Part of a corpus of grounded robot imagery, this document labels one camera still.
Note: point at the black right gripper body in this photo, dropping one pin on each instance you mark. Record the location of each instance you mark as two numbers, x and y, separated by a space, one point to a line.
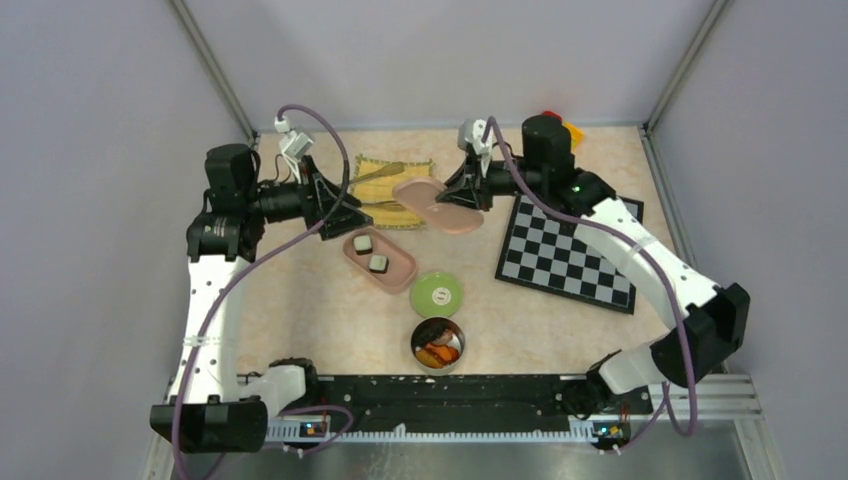
502 180

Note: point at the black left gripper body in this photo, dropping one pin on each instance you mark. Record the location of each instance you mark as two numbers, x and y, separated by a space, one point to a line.
286 199

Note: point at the pink lunch box lid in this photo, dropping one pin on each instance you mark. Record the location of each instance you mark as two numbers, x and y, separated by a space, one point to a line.
419 196

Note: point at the white rice sushi cube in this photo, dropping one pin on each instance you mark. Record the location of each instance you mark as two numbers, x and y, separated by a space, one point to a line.
378 264

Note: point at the silver metal tongs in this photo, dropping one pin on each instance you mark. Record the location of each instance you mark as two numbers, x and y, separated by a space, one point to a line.
373 183

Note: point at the pink lunch box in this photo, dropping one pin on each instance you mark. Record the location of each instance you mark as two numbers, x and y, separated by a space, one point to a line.
402 270

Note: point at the dark seaweed roll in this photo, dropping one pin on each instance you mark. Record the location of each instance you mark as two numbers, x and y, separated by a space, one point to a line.
434 327

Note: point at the brown meat piece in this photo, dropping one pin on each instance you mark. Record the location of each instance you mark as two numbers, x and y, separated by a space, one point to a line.
446 337

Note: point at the orange chicken drumstick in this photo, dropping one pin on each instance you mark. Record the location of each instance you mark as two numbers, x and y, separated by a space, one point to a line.
447 353

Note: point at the orange fried food piece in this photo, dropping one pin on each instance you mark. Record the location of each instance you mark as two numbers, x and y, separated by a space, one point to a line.
428 360

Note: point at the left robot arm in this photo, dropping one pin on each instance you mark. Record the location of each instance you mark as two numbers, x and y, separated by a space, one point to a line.
212 298

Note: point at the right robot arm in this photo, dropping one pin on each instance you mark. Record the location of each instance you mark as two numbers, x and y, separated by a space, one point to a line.
706 321

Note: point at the bamboo mat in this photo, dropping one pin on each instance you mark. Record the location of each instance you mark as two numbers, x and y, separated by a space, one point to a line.
402 220

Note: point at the checkerboard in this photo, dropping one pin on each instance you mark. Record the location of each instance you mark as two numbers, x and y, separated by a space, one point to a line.
538 253

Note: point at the red toy block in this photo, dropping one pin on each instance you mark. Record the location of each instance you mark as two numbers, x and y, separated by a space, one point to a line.
553 115

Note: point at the green round lid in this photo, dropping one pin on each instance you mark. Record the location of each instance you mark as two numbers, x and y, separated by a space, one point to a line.
436 294

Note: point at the yellow toy block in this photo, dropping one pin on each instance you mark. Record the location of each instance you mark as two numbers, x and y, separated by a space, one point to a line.
576 133

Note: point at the round steel container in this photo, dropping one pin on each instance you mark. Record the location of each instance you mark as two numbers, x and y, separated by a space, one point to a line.
419 343

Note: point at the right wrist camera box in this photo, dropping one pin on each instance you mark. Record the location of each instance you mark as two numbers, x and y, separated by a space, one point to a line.
471 138

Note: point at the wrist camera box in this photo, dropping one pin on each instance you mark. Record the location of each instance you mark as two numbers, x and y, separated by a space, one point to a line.
294 145
471 138

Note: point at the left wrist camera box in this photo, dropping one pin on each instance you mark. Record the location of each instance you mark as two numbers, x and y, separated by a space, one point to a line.
294 145

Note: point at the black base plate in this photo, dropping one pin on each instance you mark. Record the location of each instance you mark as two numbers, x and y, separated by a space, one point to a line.
498 404

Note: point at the aluminium frame rail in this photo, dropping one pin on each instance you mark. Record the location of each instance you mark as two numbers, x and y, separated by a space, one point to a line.
722 398

